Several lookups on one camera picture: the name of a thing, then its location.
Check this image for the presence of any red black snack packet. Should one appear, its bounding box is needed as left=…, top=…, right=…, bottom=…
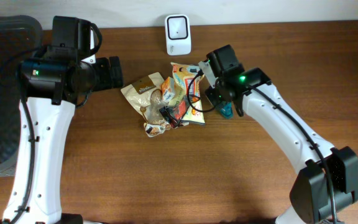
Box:
left=159, top=100, right=188, bottom=129

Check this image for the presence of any blue liquid bottle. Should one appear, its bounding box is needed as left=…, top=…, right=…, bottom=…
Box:
left=216, top=101, right=234, bottom=119

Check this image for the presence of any yellow chip bag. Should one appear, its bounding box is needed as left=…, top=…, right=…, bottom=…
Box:
left=168, top=62, right=205, bottom=124

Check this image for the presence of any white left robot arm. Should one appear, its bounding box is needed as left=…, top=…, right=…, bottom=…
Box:
left=1, top=16, right=123, bottom=224

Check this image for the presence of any small orange box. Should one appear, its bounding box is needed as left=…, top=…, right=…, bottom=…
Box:
left=161, top=77, right=175, bottom=103

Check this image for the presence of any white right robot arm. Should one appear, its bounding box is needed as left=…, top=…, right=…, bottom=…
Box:
left=198, top=45, right=358, bottom=223

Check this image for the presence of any beige brown snack pouch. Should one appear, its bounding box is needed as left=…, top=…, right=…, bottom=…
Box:
left=121, top=72, right=173, bottom=138

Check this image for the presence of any grey plastic basket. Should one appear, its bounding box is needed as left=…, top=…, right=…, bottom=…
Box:
left=0, top=15, right=42, bottom=177

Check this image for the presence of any white barcode scanner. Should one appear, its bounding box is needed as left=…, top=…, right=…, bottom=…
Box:
left=165, top=14, right=191, bottom=56

